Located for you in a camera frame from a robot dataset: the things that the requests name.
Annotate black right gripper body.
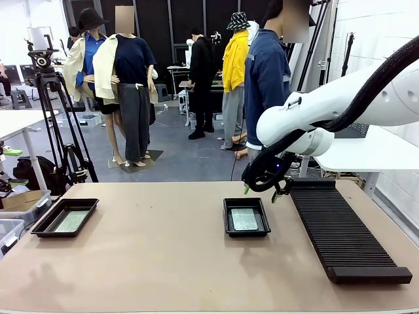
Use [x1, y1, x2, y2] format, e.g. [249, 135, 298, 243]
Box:
[261, 156, 295, 184]

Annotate green printed circuit board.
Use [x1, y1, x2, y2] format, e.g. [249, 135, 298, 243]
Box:
[230, 207, 260, 232]
[54, 210, 91, 234]

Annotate black ESD tray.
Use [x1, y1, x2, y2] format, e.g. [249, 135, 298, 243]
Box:
[223, 197, 272, 238]
[30, 198, 100, 239]

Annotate black slotted board rack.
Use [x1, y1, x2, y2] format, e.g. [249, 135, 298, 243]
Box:
[289, 177, 413, 285]

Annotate grey woven plastic basket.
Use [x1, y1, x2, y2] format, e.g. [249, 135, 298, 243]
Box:
[333, 122, 368, 139]

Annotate person in denim jacket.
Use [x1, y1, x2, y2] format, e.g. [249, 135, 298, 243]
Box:
[244, 0, 311, 164]

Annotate white side table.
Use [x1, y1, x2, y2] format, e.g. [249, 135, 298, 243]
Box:
[313, 126, 419, 199]

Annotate mannequin yellow jacket grey pants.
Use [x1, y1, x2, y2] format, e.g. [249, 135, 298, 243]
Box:
[221, 12, 250, 152]

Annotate background work table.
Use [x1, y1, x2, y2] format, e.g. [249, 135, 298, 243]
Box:
[178, 80, 225, 127]

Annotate background person black clothes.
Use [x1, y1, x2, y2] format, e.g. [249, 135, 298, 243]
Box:
[188, 27, 217, 141]

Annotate grey plastic stool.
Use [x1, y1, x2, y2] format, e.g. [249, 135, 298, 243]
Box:
[153, 83, 170, 101]

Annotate black folded stand poles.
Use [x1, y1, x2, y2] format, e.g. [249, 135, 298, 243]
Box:
[296, 0, 338, 92]

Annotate black light stand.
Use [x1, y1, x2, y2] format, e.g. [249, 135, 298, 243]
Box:
[340, 31, 356, 78]

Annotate mannequin in white hoodie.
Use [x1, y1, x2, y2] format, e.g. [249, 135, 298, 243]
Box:
[246, 20, 261, 45]

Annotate black white bucket hat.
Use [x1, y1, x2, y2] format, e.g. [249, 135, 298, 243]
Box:
[226, 12, 249, 32]

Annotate clear floor storage box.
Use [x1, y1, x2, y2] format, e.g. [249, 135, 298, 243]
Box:
[73, 113, 103, 128]

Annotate mannequin navy tee cream jacket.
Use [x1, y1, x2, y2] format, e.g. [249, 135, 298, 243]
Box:
[92, 5, 160, 167]

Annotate clear plastic bin with cardboard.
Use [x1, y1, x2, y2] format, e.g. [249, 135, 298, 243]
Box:
[0, 188, 52, 226]

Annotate mannequin blue shirt cream jacket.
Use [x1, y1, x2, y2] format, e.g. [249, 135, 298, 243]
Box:
[63, 7, 127, 167]

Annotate black equipment bag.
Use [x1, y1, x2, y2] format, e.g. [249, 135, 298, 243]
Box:
[12, 156, 68, 196]

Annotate brown cardboard piece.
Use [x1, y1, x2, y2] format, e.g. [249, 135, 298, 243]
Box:
[1, 190, 43, 210]

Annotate black brimmed hat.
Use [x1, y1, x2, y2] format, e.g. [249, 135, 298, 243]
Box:
[77, 7, 109, 32]

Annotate background person dark hair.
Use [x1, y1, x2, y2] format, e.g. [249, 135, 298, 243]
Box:
[67, 26, 82, 50]

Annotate white work table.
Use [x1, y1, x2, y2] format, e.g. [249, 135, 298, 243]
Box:
[0, 109, 60, 191]

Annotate dark step stool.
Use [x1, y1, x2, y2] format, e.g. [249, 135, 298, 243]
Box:
[10, 90, 33, 111]

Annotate seated background person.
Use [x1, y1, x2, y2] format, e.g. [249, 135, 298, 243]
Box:
[0, 60, 12, 103]

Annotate dark mannequin base plate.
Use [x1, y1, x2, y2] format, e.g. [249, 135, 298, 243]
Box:
[107, 149, 164, 174]

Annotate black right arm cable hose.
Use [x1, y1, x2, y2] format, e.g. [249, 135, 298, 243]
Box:
[243, 34, 419, 194]

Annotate black camera tripod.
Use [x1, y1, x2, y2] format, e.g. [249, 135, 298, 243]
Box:
[34, 72, 99, 184]

